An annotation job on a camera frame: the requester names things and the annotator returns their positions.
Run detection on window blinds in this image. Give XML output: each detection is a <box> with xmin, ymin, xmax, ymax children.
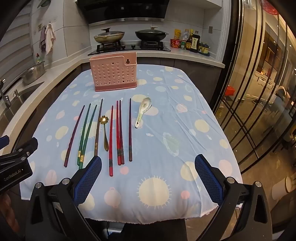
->
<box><xmin>0</xmin><ymin>7</ymin><xmax>33</xmax><ymax>77</ymax></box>

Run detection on glass sliding door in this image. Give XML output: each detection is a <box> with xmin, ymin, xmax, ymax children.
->
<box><xmin>213</xmin><ymin>0</ymin><xmax>296</xmax><ymax>174</ymax></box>

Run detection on dark red chopstick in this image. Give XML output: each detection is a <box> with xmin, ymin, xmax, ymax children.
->
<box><xmin>119</xmin><ymin>100</ymin><xmax>125</xmax><ymax>165</ymax></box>

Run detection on bright red twisted chopstick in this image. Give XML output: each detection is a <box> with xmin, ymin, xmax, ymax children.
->
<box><xmin>109</xmin><ymin>105</ymin><xmax>114</xmax><ymax>177</ymax></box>

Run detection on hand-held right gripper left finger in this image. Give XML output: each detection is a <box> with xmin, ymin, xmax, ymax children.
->
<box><xmin>25</xmin><ymin>156</ymin><xmax>103</xmax><ymax>241</ymax></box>

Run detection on black range hood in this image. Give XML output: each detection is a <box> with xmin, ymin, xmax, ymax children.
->
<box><xmin>76</xmin><ymin>0</ymin><xmax>169</xmax><ymax>25</ymax></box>

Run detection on brown chopstick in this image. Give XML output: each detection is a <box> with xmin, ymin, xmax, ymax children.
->
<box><xmin>94</xmin><ymin>99</ymin><xmax>103</xmax><ymax>156</ymax></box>

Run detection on yellow-capped sauce bottle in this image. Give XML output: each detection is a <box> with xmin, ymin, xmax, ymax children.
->
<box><xmin>186</xmin><ymin>29</ymin><xmax>195</xmax><ymax>51</ymax></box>

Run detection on red chopstick with band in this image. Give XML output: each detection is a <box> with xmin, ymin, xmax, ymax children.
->
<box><xmin>116</xmin><ymin>100</ymin><xmax>122</xmax><ymax>166</ymax></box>

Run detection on black wok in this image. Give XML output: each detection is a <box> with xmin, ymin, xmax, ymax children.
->
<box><xmin>135</xmin><ymin>26</ymin><xmax>169</xmax><ymax>42</ymax></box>

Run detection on cream wok with lid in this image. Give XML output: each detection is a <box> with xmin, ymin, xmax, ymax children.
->
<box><xmin>94</xmin><ymin>28</ymin><xmax>125</xmax><ymax>44</ymax></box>

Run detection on pink perforated utensil holder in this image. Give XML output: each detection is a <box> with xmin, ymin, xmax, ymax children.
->
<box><xmin>89</xmin><ymin>52</ymin><xmax>138</xmax><ymax>93</ymax></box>

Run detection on grey-pink hanging towel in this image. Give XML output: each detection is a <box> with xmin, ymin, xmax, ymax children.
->
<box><xmin>39</xmin><ymin>26</ymin><xmax>48</xmax><ymax>53</ymax></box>

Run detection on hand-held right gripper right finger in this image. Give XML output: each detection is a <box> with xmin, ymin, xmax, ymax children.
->
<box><xmin>195</xmin><ymin>154</ymin><xmax>273</xmax><ymax>241</ymax></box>

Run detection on gold flower spoon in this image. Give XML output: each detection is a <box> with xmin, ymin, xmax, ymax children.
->
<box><xmin>99</xmin><ymin>115</ymin><xmax>110</xmax><ymax>152</ymax></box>

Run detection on dark maroon chopstick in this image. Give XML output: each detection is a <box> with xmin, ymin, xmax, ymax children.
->
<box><xmin>129</xmin><ymin>98</ymin><xmax>133</xmax><ymax>162</ymax></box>

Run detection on white ceramic spoon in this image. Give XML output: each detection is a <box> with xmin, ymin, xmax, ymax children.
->
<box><xmin>135</xmin><ymin>97</ymin><xmax>152</xmax><ymax>129</ymax></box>

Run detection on small dark jars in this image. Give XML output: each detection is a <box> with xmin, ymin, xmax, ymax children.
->
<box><xmin>199</xmin><ymin>42</ymin><xmax>210</xmax><ymax>56</ymax></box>

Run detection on white hanging towel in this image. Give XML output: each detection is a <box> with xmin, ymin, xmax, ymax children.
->
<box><xmin>45</xmin><ymin>23</ymin><xmax>56</xmax><ymax>55</ymax></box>

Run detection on blue patterned tablecloth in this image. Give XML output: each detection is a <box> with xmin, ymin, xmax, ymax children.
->
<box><xmin>20</xmin><ymin>64</ymin><xmax>243</xmax><ymax>225</ymax></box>

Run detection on black gas stove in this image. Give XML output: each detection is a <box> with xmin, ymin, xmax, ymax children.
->
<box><xmin>87</xmin><ymin>41</ymin><xmax>171</xmax><ymax>56</ymax></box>

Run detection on purple chopstick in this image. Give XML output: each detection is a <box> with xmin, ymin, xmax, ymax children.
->
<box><xmin>64</xmin><ymin>105</ymin><xmax>86</xmax><ymax>168</ymax></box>

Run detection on large dark sauce bottle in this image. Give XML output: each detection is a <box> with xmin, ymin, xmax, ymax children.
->
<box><xmin>191</xmin><ymin>31</ymin><xmax>201</xmax><ymax>53</ymax></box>

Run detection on white round bin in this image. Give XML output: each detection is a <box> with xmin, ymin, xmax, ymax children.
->
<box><xmin>272</xmin><ymin>176</ymin><xmax>294</xmax><ymax>201</ymax></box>

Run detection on chrome kitchen faucet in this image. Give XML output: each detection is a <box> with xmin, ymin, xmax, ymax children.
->
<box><xmin>0</xmin><ymin>79</ymin><xmax>12</xmax><ymax>109</ymax></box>

